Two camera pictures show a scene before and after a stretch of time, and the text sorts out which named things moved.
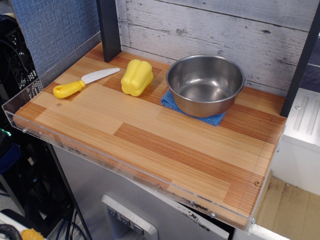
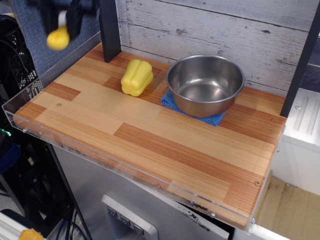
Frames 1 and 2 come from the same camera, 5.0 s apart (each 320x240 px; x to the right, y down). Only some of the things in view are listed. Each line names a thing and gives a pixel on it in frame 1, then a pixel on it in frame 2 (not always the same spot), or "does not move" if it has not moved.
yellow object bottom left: [31, 234] does not move
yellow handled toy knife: [60, 91] → [58, 38]
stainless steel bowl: [205, 86] does not move
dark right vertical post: [307, 49] does not move
